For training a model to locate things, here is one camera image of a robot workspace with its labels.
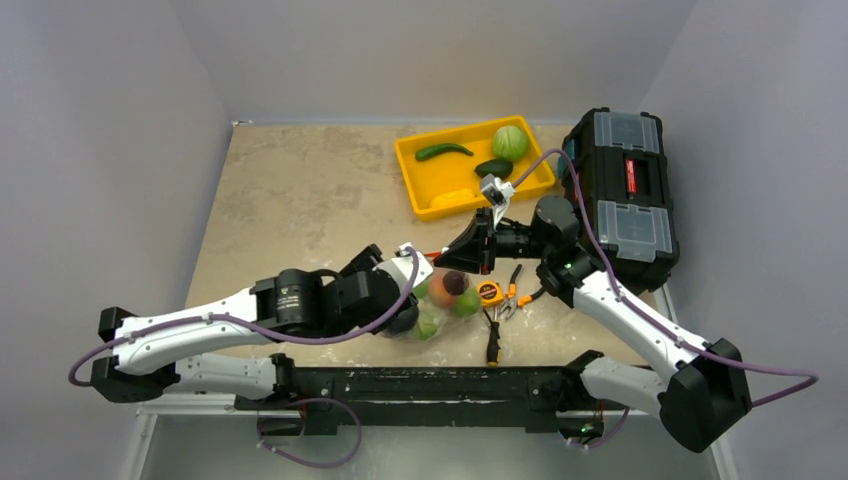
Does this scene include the dark red plum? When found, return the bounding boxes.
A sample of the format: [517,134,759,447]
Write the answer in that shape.
[442,270,469,296]

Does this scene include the green lime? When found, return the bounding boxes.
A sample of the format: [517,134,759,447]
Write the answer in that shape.
[451,288,481,318]

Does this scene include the purple eggplant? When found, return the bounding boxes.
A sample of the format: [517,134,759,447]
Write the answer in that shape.
[382,306,419,337]

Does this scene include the clear orange zip bag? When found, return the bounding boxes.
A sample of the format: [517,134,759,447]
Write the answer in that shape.
[378,245,482,342]

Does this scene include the light green cucumber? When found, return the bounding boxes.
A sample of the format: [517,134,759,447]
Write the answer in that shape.
[412,280,430,299]

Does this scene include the white cauliflower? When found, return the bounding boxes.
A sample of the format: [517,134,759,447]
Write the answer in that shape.
[413,309,447,341]

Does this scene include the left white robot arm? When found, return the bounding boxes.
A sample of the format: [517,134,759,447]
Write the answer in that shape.
[69,244,433,409]

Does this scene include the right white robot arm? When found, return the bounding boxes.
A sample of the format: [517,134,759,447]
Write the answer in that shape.
[434,196,753,453]

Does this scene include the yellow tape measure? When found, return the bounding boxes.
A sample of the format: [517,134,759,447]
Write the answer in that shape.
[477,281,505,308]

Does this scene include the dark green avocado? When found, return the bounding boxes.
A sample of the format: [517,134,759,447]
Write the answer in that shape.
[474,158,514,181]

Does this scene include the yellow plastic tray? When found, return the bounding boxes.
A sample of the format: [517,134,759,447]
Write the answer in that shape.
[394,115,556,221]

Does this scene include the black yellow screwdriver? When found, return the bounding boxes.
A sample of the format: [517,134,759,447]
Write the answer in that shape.
[485,307,501,367]

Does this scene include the green cabbage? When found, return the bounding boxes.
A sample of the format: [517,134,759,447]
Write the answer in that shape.
[491,125,530,162]

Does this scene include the dark green chili pepper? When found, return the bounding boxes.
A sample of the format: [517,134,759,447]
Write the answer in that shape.
[414,143,474,162]

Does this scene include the black toolbox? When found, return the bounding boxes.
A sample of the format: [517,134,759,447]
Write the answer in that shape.
[556,107,680,294]

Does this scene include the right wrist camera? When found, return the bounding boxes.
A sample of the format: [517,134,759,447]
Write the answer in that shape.
[480,174,515,230]

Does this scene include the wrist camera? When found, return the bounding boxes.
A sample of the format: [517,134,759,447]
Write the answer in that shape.
[375,242,434,291]
[480,174,515,230]

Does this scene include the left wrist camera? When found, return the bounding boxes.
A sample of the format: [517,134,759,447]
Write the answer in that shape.
[375,242,434,291]

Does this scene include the orange handled pliers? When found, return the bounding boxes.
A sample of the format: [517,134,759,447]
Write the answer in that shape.
[498,264,546,321]

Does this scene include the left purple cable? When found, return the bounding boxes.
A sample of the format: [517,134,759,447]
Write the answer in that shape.
[68,246,421,388]

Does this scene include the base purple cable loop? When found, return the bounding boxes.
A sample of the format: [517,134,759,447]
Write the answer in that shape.
[255,398,363,470]

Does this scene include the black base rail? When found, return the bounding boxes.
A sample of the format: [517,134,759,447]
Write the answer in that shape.
[234,354,610,442]

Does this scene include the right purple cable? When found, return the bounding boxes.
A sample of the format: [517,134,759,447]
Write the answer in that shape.
[510,148,820,409]

